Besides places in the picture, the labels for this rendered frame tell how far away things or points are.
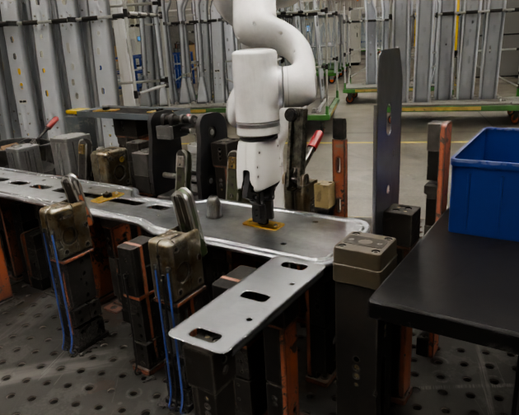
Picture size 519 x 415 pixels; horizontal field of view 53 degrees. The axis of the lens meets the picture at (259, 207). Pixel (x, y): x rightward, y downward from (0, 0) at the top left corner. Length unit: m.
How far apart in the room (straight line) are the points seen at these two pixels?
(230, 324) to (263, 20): 0.60
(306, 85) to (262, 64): 0.09
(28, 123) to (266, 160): 5.04
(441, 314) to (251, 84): 0.52
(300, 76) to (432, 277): 0.43
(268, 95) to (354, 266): 0.36
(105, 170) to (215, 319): 0.88
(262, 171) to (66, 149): 0.80
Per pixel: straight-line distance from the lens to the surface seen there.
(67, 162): 1.67
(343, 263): 0.81
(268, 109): 0.98
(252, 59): 0.97
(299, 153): 1.15
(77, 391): 1.19
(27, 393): 1.23
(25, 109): 5.94
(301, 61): 1.00
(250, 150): 0.99
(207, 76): 9.12
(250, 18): 1.08
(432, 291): 0.75
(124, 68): 7.75
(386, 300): 0.72
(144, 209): 1.24
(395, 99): 0.91
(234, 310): 0.76
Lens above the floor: 1.37
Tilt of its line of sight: 18 degrees down
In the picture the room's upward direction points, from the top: 3 degrees counter-clockwise
